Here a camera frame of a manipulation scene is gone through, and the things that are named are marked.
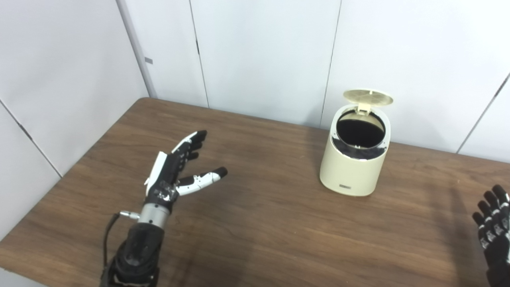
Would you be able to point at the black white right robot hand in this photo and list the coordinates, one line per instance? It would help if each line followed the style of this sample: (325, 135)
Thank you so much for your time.
(498, 247)

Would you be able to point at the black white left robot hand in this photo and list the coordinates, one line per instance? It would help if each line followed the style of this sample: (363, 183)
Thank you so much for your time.
(167, 175)

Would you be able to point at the cream round bin lid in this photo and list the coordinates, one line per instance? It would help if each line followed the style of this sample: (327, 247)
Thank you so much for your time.
(366, 97)

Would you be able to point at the cream-colored bin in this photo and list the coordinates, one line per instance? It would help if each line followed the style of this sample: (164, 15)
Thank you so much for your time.
(350, 171)

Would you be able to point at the grey wall post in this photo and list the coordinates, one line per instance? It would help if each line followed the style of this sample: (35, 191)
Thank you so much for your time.
(137, 48)

